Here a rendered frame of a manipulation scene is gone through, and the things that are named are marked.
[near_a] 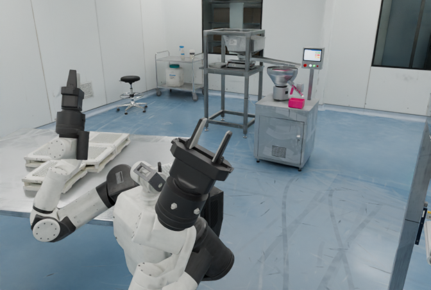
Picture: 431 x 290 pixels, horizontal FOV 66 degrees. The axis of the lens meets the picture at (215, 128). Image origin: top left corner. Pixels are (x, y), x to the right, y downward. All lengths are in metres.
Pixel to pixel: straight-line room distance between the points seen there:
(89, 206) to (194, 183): 0.65
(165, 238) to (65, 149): 0.55
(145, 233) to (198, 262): 0.23
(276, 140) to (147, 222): 3.35
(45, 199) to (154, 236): 0.60
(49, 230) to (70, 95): 0.44
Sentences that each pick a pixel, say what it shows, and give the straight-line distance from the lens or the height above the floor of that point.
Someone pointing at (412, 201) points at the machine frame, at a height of 0.98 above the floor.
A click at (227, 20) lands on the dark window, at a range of 7.07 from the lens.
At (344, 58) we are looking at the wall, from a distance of 6.47.
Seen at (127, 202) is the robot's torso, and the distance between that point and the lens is 1.08.
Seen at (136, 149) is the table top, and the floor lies 0.87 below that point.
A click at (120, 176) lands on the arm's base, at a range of 1.21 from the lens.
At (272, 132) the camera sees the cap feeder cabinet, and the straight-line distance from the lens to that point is 3.95.
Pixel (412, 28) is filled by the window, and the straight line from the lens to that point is 6.38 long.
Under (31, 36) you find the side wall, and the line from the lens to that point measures 5.59.
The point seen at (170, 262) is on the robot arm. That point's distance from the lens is 0.76.
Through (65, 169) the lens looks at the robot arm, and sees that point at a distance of 1.25.
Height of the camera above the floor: 1.81
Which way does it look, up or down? 20 degrees down
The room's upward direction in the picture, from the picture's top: straight up
